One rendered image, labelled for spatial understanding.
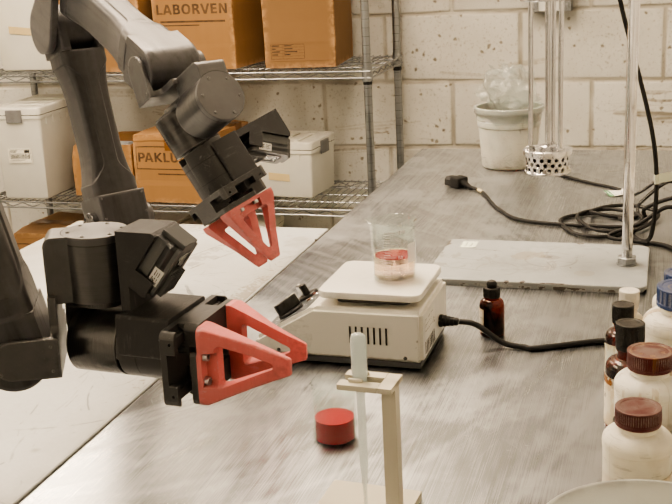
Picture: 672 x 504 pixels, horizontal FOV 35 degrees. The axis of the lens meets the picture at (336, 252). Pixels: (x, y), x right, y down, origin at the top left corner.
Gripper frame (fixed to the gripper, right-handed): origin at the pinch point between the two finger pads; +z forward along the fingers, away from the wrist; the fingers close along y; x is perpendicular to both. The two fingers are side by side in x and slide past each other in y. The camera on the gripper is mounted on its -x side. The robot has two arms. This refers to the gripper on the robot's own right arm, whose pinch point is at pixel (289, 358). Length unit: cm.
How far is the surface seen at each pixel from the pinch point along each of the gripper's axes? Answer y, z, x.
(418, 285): 34.5, 1.5, 4.7
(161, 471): 2.7, -14.6, 13.9
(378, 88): 270, -77, 16
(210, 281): 56, -36, 14
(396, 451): -0.8, 9.2, 6.8
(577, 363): 36.7, 19.1, 13.2
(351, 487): 2.9, 4.0, 12.8
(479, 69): 271, -42, 9
